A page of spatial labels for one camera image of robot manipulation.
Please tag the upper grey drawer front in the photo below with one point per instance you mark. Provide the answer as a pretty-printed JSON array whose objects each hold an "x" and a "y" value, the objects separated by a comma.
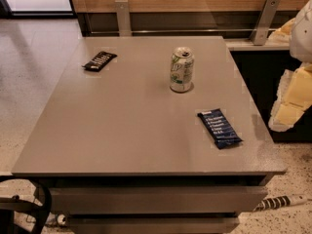
[{"x": 157, "y": 200}]

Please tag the right metal bracket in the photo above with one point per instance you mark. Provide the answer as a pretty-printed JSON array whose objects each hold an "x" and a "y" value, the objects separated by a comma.
[{"x": 261, "y": 29}]

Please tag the lower grey drawer front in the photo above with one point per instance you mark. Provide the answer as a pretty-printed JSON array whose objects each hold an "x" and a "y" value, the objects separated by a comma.
[{"x": 142, "y": 225}]

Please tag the left metal bracket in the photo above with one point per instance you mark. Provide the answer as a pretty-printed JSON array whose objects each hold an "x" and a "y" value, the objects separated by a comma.
[{"x": 123, "y": 18}]

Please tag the black rxbar chocolate bar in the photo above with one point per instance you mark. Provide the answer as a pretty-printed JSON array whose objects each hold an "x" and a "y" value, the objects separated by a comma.
[{"x": 99, "y": 61}]

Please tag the metal bracket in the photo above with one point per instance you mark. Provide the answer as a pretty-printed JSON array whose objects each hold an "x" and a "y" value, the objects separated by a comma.
[
  {"x": 123, "y": 18},
  {"x": 261, "y": 29}
]

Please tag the blue rxbar blueberry bar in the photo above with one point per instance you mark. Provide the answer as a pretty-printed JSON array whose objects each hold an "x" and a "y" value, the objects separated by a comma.
[{"x": 219, "y": 128}]

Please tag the green white soda can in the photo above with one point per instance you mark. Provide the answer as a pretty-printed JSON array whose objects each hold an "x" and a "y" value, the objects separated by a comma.
[{"x": 182, "y": 64}]

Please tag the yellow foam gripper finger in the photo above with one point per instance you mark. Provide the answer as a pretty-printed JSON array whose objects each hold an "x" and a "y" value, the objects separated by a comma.
[
  {"x": 294, "y": 97},
  {"x": 282, "y": 34}
]

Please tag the grey drawer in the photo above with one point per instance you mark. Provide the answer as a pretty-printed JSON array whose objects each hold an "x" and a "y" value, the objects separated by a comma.
[
  {"x": 157, "y": 200},
  {"x": 142, "y": 225}
]

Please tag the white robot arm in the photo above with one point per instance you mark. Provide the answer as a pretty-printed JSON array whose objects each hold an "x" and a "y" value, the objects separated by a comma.
[{"x": 301, "y": 35}]

